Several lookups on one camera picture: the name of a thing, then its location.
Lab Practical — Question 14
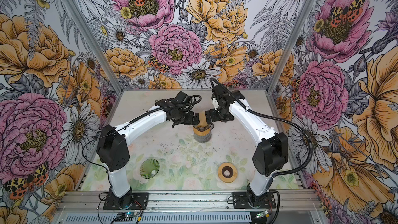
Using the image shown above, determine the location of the brown coffee filter stack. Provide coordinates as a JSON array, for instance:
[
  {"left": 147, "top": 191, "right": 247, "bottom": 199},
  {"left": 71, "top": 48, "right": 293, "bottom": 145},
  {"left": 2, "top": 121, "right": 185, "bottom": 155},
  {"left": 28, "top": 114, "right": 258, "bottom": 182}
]
[{"left": 196, "top": 112, "right": 208, "bottom": 130}]

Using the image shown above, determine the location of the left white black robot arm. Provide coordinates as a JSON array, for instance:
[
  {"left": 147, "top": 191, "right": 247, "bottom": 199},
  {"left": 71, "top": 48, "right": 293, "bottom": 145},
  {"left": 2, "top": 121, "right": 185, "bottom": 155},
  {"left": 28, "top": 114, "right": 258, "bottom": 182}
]
[{"left": 96, "top": 91, "right": 202, "bottom": 209}]

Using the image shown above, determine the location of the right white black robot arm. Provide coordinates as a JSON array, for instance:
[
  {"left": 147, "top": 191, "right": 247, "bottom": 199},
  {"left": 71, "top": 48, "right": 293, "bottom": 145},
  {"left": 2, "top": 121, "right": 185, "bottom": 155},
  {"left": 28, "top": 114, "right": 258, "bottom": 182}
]
[{"left": 205, "top": 85, "right": 288, "bottom": 207}]

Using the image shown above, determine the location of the green glass dripper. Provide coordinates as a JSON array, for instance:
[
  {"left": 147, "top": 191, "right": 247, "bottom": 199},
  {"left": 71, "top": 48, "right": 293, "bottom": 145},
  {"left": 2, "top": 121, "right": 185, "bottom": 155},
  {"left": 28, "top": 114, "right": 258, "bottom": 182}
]
[{"left": 140, "top": 158, "right": 160, "bottom": 179}]

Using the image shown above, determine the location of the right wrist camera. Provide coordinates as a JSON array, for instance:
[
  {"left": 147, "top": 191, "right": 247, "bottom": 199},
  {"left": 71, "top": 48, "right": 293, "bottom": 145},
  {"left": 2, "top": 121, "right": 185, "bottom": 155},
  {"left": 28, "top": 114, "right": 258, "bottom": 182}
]
[{"left": 212, "top": 97, "right": 219, "bottom": 110}]

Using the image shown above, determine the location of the left black corrugated cable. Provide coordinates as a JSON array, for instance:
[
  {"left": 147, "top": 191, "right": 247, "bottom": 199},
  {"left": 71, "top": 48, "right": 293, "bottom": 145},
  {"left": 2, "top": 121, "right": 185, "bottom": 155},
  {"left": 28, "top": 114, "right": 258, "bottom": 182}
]
[{"left": 82, "top": 94, "right": 203, "bottom": 178}]

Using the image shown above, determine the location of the black corrugated cable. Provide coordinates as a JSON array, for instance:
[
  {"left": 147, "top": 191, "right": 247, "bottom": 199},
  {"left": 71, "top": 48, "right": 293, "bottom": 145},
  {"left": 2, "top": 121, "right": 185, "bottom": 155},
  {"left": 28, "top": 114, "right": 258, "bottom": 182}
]
[
  {"left": 82, "top": 94, "right": 203, "bottom": 178},
  {"left": 210, "top": 77, "right": 314, "bottom": 178}
]

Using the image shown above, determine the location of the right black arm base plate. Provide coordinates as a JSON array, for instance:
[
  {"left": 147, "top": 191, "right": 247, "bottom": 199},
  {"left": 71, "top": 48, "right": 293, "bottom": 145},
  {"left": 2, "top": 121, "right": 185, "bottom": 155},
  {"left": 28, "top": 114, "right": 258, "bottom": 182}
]
[{"left": 232, "top": 191, "right": 277, "bottom": 209}]

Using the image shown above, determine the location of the aluminium rail frame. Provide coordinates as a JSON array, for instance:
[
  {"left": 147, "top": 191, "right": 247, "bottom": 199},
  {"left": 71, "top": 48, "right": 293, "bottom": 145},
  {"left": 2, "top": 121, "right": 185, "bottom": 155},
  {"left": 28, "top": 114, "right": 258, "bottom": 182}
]
[{"left": 56, "top": 189, "right": 321, "bottom": 214}]

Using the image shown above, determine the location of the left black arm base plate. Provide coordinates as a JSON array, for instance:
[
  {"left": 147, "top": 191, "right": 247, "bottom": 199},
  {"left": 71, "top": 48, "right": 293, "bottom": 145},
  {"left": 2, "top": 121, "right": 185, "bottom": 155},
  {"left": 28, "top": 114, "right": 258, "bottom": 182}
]
[{"left": 103, "top": 192, "right": 149, "bottom": 211}]

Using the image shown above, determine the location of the right black corrugated cable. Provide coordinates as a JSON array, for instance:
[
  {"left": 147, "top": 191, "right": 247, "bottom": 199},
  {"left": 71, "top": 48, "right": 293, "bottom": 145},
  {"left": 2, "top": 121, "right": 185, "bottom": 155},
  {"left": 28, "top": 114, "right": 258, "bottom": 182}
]
[{"left": 210, "top": 77, "right": 314, "bottom": 178}]

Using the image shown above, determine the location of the white vented cable duct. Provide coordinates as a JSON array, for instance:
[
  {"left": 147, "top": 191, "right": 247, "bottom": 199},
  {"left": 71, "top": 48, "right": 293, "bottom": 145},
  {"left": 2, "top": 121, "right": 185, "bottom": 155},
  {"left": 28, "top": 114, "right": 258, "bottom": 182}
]
[{"left": 58, "top": 212, "right": 252, "bottom": 224}]

